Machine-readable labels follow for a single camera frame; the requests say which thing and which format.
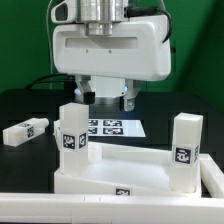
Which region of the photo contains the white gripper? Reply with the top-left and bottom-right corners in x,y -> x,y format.
53,15 -> 171,112

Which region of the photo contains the white desk top tray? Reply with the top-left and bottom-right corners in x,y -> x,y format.
54,142 -> 202,198

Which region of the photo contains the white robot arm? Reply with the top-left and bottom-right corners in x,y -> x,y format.
51,0 -> 172,111

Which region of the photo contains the paper sheet with markers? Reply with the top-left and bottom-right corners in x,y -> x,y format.
53,118 -> 147,138

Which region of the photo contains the white right fence bar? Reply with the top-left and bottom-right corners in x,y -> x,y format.
200,154 -> 224,199

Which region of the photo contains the white fence bar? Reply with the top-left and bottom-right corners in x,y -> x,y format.
0,193 -> 224,224
200,154 -> 224,199

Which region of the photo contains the white front fence bar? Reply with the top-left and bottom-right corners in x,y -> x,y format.
0,193 -> 224,224

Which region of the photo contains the black cable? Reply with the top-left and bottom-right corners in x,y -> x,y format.
23,73 -> 76,90

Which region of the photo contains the white cable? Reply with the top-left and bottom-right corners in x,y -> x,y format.
45,0 -> 55,90

